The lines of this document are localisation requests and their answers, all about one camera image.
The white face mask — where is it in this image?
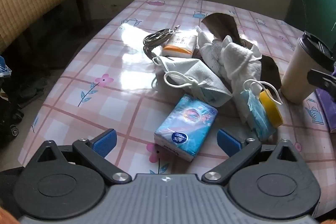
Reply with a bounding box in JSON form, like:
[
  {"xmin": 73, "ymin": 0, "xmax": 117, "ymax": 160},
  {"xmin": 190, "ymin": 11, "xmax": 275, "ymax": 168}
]
[{"xmin": 151, "ymin": 55, "xmax": 234, "ymax": 106}]

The paper cup with black lid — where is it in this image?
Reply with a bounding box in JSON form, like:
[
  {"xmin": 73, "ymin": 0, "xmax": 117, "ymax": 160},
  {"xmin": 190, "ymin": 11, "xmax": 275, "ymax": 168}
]
[{"xmin": 280, "ymin": 31, "xmax": 336, "ymax": 104}]

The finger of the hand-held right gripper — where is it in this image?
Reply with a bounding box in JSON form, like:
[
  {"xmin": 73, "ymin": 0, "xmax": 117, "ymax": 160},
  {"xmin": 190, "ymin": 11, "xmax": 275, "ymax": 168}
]
[{"xmin": 307, "ymin": 69, "xmax": 336, "ymax": 94}]

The pink plaid tablecloth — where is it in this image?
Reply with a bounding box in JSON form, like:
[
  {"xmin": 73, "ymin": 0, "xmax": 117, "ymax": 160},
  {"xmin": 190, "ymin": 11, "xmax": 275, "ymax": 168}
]
[{"xmin": 17, "ymin": 0, "xmax": 336, "ymax": 214}]

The white and orange tissue pack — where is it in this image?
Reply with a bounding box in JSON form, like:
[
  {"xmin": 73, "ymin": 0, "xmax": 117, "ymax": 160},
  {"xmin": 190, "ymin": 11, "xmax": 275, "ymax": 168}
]
[{"xmin": 162, "ymin": 34, "xmax": 198, "ymax": 59}]

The blue tissue pack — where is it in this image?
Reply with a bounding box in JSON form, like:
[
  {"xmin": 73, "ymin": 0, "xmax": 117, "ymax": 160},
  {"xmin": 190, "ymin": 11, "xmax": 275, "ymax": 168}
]
[{"xmin": 154, "ymin": 94, "xmax": 218, "ymax": 162}]

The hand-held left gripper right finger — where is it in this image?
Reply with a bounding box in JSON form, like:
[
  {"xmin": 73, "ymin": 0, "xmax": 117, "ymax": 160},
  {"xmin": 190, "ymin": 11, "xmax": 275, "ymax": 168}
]
[{"xmin": 202, "ymin": 129, "xmax": 311, "ymax": 185}]

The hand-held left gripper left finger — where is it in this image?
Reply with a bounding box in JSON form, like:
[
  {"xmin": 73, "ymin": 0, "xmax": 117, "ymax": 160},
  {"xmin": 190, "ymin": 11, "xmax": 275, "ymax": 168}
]
[{"xmin": 25, "ymin": 129, "xmax": 132, "ymax": 185}]

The yellow tape roll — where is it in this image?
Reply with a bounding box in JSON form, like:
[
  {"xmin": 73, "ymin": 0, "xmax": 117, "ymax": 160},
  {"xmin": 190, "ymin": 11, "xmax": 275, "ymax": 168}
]
[{"xmin": 259, "ymin": 90, "xmax": 283, "ymax": 127}]

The silver charging cable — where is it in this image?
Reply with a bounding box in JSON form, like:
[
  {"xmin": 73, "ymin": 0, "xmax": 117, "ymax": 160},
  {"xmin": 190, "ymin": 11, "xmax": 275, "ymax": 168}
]
[{"xmin": 143, "ymin": 25, "xmax": 181, "ymax": 56}]

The purple packet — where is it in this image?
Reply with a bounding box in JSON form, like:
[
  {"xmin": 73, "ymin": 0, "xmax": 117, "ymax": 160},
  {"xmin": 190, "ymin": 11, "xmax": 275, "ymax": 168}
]
[{"xmin": 315, "ymin": 69, "xmax": 336, "ymax": 133}]

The black bag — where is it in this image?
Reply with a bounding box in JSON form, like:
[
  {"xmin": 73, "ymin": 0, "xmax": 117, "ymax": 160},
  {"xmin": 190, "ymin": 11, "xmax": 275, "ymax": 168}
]
[{"xmin": 0, "ymin": 77, "xmax": 25, "ymax": 142}]

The blue and white cloth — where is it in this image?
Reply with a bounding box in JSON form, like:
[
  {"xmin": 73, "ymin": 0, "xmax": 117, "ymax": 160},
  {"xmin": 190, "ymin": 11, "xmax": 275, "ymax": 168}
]
[{"xmin": 0, "ymin": 56, "xmax": 12, "ymax": 78}]

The blue surgical mask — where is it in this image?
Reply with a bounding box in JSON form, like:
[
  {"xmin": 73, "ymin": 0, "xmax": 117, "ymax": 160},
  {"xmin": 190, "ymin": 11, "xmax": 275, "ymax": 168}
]
[{"xmin": 241, "ymin": 79, "xmax": 283, "ymax": 141}]

